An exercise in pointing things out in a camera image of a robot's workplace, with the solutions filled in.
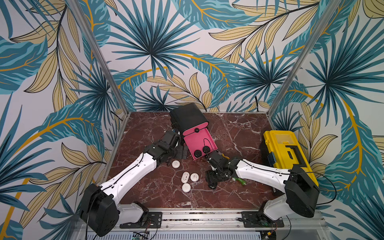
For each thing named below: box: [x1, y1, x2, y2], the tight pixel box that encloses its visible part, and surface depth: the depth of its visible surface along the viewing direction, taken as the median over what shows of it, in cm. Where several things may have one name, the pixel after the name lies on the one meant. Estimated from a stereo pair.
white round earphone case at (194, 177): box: [190, 172, 200, 182], surface depth 87 cm
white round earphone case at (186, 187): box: [182, 183, 191, 193], surface depth 84 cm
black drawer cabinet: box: [170, 103, 209, 137], surface depth 99 cm
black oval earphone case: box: [209, 182, 218, 189], surface depth 85 cm
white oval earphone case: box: [180, 171, 190, 184], surface depth 87 cm
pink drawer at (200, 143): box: [183, 128, 218, 161], surface depth 95 cm
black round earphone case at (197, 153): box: [194, 149, 202, 158], surface depth 94 cm
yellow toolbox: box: [263, 130, 319, 187], surface depth 83 cm
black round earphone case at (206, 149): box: [202, 145, 210, 154], surface depth 97 cm
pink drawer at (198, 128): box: [182, 122, 209, 137], surface depth 92 cm
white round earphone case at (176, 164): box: [171, 159, 181, 169], surface depth 92 cm
